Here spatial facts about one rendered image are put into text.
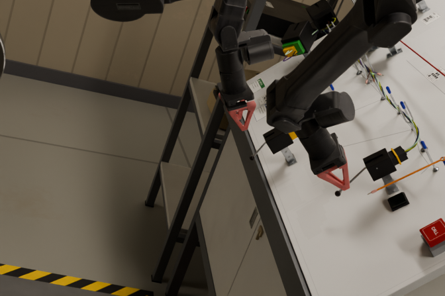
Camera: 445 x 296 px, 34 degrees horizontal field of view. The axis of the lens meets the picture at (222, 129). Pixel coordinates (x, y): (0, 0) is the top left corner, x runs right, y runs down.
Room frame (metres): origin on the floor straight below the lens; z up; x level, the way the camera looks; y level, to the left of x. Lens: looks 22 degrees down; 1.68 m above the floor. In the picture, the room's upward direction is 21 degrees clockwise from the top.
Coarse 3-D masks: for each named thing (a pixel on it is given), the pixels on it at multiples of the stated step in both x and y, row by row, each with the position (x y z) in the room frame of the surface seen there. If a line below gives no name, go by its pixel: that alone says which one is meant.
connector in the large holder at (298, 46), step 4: (296, 40) 2.13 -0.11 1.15; (284, 44) 2.14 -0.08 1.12; (288, 44) 2.12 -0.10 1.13; (292, 44) 2.12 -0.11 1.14; (296, 44) 2.11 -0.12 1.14; (300, 44) 2.12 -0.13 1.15; (284, 48) 2.13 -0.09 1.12; (288, 48) 2.12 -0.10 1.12; (292, 48) 2.11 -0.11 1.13; (296, 48) 2.12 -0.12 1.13; (300, 48) 2.12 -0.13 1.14; (284, 52) 2.12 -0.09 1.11; (292, 52) 2.11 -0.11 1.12; (296, 52) 2.12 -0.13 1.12; (300, 52) 2.12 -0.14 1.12; (288, 56) 2.12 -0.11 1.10
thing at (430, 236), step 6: (432, 222) 1.31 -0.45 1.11; (438, 222) 1.30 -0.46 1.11; (444, 222) 1.30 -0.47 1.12; (420, 228) 1.31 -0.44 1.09; (426, 228) 1.30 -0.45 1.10; (432, 228) 1.30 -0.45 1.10; (438, 228) 1.29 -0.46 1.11; (444, 228) 1.28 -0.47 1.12; (426, 234) 1.29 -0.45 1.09; (432, 234) 1.28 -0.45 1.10; (438, 234) 1.27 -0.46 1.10; (444, 234) 1.27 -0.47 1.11; (426, 240) 1.27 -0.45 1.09; (432, 240) 1.26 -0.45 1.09; (438, 240) 1.26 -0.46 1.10; (432, 246) 1.26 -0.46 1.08
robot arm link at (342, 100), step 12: (324, 96) 1.29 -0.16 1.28; (336, 96) 1.28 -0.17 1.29; (348, 96) 1.32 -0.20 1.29; (312, 108) 1.28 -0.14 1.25; (324, 108) 1.27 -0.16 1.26; (336, 108) 1.26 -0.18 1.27; (348, 108) 1.30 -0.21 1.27; (276, 120) 1.25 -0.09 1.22; (288, 120) 1.25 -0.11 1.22; (300, 120) 1.28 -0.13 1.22; (324, 120) 1.28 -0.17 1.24; (336, 120) 1.28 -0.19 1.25; (348, 120) 1.28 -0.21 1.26; (288, 132) 1.28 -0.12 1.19
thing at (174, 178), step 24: (264, 0) 2.36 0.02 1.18; (192, 72) 2.88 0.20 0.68; (192, 96) 2.75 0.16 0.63; (216, 120) 2.36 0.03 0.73; (168, 144) 2.89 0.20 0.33; (216, 144) 2.37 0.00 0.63; (168, 168) 2.84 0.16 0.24; (192, 168) 2.37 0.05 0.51; (168, 192) 2.64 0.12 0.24; (192, 192) 2.36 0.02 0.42; (168, 216) 2.46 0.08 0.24; (192, 216) 2.52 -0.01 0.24; (168, 240) 2.36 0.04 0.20
